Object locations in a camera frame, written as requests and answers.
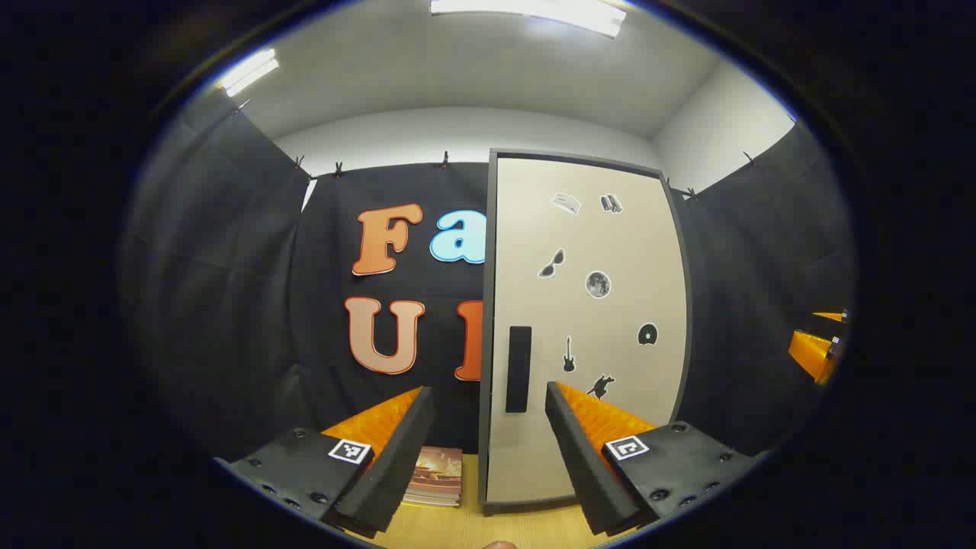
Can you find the long ceiling light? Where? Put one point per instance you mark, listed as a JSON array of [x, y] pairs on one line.
[[534, 11], [248, 72]]

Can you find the brown cover book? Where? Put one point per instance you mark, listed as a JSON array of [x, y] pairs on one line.
[[438, 469]]

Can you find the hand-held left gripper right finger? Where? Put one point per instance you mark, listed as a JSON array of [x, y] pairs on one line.
[[583, 473]]

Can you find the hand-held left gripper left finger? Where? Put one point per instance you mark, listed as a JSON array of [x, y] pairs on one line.
[[404, 473]]

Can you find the black backdrop cloth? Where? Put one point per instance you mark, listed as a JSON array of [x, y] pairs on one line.
[[229, 305]]

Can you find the dark grey cabinet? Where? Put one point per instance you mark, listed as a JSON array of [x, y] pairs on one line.
[[488, 305]]

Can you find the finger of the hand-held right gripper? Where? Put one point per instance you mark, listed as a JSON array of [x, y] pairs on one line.
[[831, 316], [812, 354]]

